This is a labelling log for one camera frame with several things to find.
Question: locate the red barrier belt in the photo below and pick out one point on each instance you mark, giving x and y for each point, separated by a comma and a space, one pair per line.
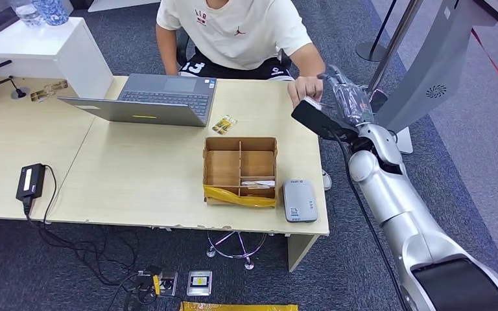
496, 66

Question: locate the person's left hand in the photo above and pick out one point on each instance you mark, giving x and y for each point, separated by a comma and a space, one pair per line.
305, 88

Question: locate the black power adapter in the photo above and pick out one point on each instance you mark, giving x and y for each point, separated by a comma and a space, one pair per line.
30, 182

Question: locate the clear plastic wrap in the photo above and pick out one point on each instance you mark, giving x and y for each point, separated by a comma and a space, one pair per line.
328, 71

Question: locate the black stanchion post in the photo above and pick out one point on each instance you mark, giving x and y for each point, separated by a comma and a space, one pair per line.
371, 50

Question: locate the person's left forearm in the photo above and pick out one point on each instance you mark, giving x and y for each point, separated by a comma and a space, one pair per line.
309, 60

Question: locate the grey laptop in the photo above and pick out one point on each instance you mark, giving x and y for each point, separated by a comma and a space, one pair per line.
167, 101

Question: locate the yellow floor tape marking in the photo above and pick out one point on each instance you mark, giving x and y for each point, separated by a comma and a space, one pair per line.
238, 307

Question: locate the steel floor outlet box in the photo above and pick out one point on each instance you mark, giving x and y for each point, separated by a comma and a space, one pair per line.
168, 284
199, 283

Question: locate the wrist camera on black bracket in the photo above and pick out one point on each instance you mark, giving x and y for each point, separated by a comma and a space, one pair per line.
313, 118

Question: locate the grey kiosk stand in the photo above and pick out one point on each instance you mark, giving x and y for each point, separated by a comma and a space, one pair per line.
429, 73

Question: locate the person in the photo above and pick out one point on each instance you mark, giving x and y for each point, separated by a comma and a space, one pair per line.
236, 34

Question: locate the white key card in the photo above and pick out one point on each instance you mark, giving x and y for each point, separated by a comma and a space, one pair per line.
257, 183

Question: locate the person's right forearm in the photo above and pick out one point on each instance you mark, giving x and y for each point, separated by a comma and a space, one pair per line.
166, 51

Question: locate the white shoe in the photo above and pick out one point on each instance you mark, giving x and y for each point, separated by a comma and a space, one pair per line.
326, 180

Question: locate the black and yellow plug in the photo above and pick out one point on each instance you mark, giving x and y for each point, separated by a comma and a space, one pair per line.
148, 279

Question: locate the grey card reader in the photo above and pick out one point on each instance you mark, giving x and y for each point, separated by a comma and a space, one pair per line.
299, 199

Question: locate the wooden compartment box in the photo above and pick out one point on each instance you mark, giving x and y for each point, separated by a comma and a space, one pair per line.
223, 167

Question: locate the yellow printed card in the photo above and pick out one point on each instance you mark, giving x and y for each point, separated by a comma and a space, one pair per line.
224, 124

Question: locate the clear water bottle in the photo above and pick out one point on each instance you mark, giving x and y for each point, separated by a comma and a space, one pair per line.
27, 13

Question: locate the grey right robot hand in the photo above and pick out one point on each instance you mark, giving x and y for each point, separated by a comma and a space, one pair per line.
354, 105

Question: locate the chrome stanchion post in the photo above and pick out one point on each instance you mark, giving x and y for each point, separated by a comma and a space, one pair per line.
393, 43

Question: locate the white cabinet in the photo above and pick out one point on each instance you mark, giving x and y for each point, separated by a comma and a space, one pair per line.
38, 47

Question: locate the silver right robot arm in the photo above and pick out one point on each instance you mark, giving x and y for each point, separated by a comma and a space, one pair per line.
395, 201

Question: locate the chrome stool base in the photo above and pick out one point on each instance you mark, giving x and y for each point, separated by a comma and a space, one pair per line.
244, 251

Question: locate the beige desk leg panel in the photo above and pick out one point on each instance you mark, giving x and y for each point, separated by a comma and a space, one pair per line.
300, 253

